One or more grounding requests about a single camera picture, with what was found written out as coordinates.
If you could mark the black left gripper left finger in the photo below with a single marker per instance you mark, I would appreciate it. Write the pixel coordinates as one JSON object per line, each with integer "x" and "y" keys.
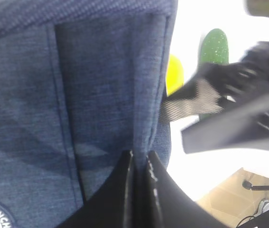
{"x": 112, "y": 205}

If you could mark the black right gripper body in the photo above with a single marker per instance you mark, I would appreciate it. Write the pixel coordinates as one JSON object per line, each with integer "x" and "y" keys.
{"x": 260, "y": 71}

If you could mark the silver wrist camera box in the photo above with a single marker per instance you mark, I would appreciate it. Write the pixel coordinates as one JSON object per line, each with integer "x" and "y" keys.
{"x": 258, "y": 8}

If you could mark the green cucumber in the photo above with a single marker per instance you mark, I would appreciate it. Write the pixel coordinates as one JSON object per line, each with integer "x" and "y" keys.
{"x": 214, "y": 48}

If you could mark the black tripod leg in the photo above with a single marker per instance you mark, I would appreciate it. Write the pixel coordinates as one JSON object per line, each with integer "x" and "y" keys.
{"x": 248, "y": 185}

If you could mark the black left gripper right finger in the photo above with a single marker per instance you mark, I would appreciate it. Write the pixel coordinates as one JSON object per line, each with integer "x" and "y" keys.
{"x": 168, "y": 206}

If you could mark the navy blue lunch bag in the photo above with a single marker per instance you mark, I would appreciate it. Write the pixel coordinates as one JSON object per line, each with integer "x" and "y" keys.
{"x": 81, "y": 81}

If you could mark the yellow lemon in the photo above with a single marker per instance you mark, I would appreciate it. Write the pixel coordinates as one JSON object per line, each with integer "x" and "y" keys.
{"x": 174, "y": 75}

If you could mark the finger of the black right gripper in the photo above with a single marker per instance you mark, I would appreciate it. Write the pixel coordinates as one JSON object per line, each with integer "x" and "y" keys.
{"x": 205, "y": 93}
{"x": 243, "y": 125}

